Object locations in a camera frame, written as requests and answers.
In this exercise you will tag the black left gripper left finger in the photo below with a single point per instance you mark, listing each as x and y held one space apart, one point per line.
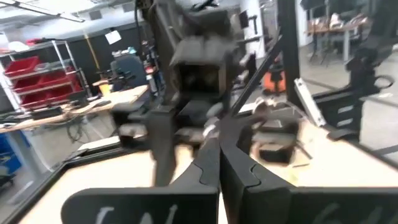
186 205

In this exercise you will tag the blue storage bin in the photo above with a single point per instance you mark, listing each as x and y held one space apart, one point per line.
12 155

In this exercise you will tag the dark blue office chair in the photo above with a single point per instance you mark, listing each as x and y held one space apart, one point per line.
129 70

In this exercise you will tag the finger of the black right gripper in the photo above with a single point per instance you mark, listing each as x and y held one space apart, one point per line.
234 133
163 146

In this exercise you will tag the ceiling light strip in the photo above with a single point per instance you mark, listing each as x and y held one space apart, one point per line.
46 10

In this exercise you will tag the wooden office desk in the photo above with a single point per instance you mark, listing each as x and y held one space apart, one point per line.
93 104

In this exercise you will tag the black equipment stand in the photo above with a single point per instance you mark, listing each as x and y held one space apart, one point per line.
370 68

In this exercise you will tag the black control box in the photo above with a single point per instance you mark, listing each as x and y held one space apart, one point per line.
339 115

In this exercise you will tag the white paper sheet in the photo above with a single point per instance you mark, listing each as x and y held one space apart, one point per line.
113 37

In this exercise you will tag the silver aluminium bar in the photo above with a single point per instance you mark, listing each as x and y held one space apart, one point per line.
309 102

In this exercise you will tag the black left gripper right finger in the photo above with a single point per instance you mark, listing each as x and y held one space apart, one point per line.
264 205

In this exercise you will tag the wooden work table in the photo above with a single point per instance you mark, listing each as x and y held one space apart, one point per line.
339 28

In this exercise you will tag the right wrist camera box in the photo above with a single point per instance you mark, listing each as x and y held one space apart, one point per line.
202 56

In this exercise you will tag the orange bucket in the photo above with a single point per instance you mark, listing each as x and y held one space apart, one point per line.
275 82

